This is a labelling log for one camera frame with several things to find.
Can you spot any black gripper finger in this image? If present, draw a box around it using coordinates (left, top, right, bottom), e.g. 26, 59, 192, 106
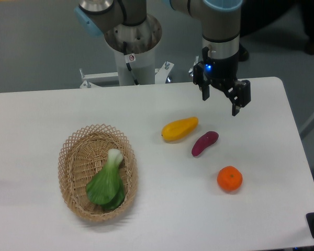
193, 61, 212, 101
225, 80, 251, 116

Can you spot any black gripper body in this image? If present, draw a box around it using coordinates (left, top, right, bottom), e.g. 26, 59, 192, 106
202, 47, 239, 92

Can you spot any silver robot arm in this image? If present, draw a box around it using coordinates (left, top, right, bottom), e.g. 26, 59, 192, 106
74, 1, 251, 116

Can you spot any woven wicker basket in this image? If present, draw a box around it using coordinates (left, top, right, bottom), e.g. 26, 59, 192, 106
58, 123, 139, 223

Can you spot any purple sweet potato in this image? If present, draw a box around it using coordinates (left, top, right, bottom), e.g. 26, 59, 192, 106
191, 131, 219, 157

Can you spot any yellow papaya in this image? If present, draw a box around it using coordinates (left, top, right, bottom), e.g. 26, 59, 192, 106
161, 117, 199, 142

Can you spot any orange tangerine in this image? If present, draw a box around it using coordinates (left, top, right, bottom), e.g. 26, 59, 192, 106
217, 166, 243, 192

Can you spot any green bok choy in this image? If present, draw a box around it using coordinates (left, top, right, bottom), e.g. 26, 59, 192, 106
86, 149, 125, 211

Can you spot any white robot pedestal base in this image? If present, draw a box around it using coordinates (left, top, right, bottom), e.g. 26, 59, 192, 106
80, 52, 174, 88

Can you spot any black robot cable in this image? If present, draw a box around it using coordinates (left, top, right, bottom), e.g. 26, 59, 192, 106
122, 41, 140, 86

